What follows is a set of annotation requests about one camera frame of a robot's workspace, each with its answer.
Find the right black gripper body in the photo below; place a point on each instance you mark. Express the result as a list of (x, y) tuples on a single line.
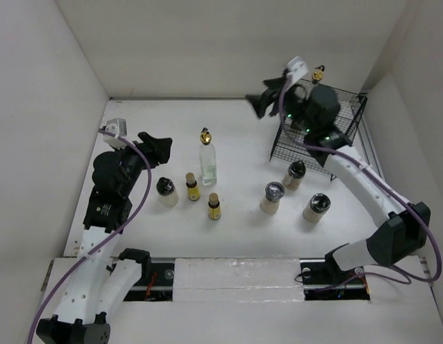
[(295, 110)]

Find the brown spice jar black cap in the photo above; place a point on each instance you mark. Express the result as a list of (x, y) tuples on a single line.
[(294, 175)]

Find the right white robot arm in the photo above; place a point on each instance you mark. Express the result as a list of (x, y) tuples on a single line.
[(402, 227)]

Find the small yellow bottle cork cap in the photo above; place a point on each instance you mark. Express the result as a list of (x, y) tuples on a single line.
[(214, 207), (192, 187)]

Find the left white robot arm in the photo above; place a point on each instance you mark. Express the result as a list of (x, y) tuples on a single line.
[(79, 306)]

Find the glass bottle with dark liquid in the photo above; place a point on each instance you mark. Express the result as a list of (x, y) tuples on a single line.
[(317, 74)]

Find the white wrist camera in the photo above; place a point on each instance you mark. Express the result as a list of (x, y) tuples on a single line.
[(118, 127), (296, 69)]

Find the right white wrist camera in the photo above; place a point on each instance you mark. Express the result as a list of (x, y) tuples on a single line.
[(296, 69)]

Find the white spice jar black cap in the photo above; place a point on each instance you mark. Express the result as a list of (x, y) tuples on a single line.
[(167, 193)]

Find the black metal rail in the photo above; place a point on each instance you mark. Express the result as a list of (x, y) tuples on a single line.
[(243, 280)]

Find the clear glass oil bottle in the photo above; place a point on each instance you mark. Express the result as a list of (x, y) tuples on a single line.
[(207, 158)]

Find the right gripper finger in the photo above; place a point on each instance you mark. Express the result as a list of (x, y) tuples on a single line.
[(260, 103), (276, 85)]

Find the spice jar black lid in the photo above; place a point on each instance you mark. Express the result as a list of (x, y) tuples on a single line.
[(317, 207)]

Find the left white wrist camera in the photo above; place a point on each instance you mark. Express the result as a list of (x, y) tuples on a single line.
[(118, 127)]

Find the spice jar silver lid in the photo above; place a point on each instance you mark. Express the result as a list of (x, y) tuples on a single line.
[(274, 191)]

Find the black wire basket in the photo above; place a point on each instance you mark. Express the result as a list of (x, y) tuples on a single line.
[(289, 143)]

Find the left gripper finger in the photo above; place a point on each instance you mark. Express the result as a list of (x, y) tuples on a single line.
[(148, 139), (159, 150)]

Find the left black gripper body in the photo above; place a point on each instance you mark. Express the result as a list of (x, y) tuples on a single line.
[(135, 163)]

